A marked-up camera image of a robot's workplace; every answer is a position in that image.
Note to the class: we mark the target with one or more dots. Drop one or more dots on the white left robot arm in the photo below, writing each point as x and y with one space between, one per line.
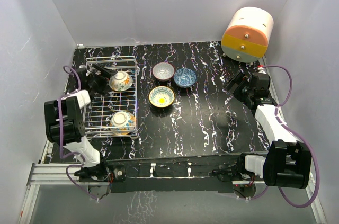
65 127

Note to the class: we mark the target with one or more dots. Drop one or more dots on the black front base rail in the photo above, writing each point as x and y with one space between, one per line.
194 173

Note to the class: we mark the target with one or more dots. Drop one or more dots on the orange flower leaf bowl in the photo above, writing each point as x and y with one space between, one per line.
121 81

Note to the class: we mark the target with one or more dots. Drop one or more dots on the orange blue swirl bowl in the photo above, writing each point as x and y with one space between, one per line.
122 123

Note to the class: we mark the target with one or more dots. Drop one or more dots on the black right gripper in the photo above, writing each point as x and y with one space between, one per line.
238 79

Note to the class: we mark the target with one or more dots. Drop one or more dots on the grey bowl red rim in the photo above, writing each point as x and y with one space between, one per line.
163 71

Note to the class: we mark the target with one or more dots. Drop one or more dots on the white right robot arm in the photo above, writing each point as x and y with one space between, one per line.
288 161

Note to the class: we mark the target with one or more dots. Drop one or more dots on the aluminium frame rail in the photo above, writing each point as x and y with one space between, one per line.
42 173

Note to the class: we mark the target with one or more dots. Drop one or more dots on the yellow sun pattern bowl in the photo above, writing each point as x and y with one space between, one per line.
161 96

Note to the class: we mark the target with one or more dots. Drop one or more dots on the blue patterned bowl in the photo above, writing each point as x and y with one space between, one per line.
184 78

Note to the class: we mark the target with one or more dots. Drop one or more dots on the white wire dish rack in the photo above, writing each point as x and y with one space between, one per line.
98 114

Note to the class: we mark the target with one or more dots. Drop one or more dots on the cylindrical drawer cabinet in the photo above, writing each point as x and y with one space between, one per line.
247 36

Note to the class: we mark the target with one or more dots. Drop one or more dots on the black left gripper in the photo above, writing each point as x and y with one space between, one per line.
105 83

